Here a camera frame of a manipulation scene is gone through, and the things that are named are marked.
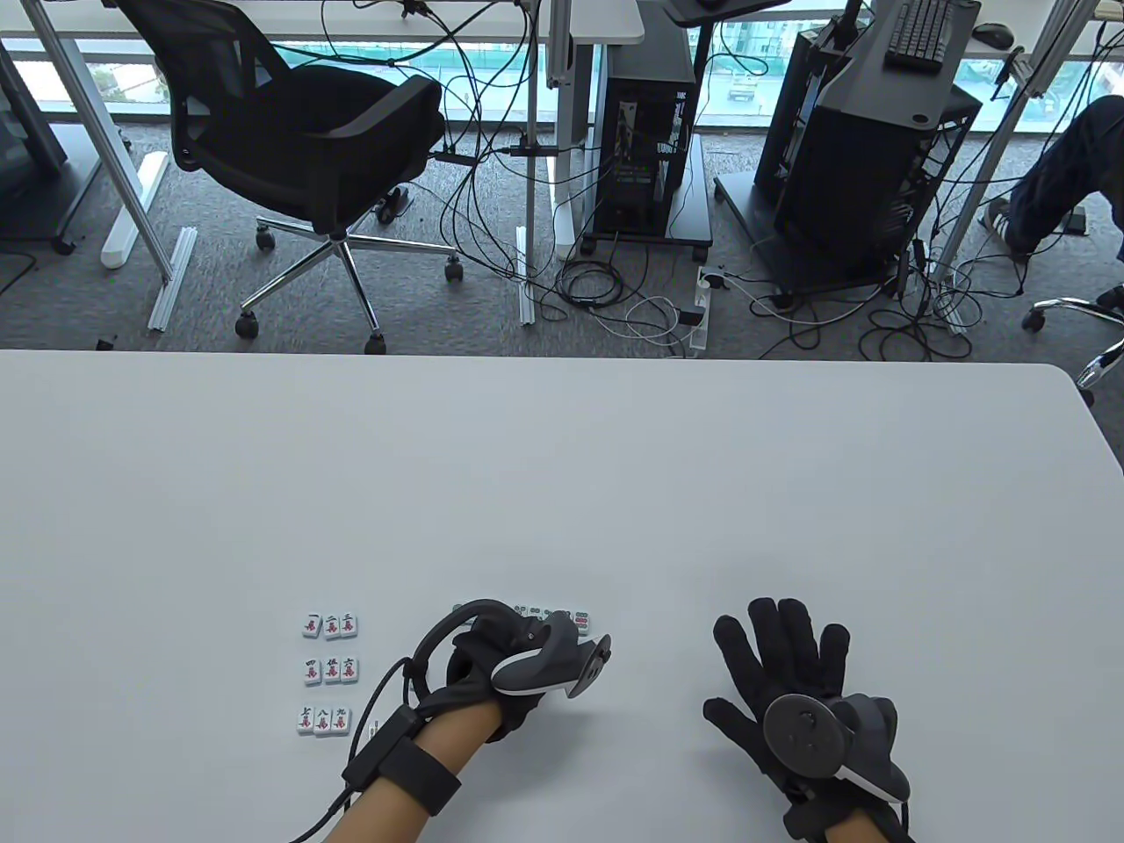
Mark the black wheeled computer cart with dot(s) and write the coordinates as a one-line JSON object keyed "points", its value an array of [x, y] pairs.
{"points": [[689, 219], [738, 202]]}

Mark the black-red character mahjong tile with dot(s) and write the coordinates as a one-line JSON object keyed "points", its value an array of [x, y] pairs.
{"points": [[350, 669], [305, 720], [342, 720], [313, 671], [349, 624], [312, 624], [332, 670], [323, 721], [331, 624]]}

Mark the person's left forearm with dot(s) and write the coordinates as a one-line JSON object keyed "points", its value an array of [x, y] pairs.
{"points": [[413, 781]]}

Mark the black computer tower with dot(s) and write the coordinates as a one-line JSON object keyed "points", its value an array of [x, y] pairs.
{"points": [[861, 193], [645, 158]]}

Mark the person's right forearm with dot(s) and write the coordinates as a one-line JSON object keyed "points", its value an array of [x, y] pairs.
{"points": [[852, 834]]}

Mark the dark grey equipment cart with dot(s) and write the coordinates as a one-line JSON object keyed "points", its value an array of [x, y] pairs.
{"points": [[31, 114]]}

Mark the black mesh office chair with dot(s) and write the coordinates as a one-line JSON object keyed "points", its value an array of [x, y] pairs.
{"points": [[290, 132], [1062, 304]]}

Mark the person's right hand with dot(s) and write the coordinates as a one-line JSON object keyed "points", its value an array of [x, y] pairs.
{"points": [[788, 660]]}

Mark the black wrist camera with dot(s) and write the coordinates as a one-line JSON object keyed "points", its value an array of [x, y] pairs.
{"points": [[812, 817]]}

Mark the white standing desk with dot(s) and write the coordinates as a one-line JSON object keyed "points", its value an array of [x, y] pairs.
{"points": [[615, 22]]}

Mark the black keyboard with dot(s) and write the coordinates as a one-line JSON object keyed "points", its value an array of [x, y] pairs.
{"points": [[920, 35]]}

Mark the black white striped sneaker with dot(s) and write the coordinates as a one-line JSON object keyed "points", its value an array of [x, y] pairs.
{"points": [[999, 224]]}

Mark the black computer mouse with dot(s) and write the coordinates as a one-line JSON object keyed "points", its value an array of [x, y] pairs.
{"points": [[992, 35]]}

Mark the white power strip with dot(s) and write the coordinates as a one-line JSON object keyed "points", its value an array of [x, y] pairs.
{"points": [[698, 341]]}

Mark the nine-circle mahjong tile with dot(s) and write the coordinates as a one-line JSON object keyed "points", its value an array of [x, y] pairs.
{"points": [[582, 620]]}

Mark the black foot pedal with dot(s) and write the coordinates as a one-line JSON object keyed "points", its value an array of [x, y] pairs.
{"points": [[392, 204], [1076, 219]]}

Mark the black power strip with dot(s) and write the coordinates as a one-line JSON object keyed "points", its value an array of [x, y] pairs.
{"points": [[452, 156]]}

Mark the black monitor stand with tray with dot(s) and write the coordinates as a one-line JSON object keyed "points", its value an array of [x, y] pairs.
{"points": [[729, 9], [913, 97]]}

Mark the person's left hand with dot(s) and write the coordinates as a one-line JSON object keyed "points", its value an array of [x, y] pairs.
{"points": [[479, 659]]}

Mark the grey hand tracking controller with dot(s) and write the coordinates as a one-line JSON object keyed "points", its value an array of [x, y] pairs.
{"points": [[806, 739], [544, 663]]}

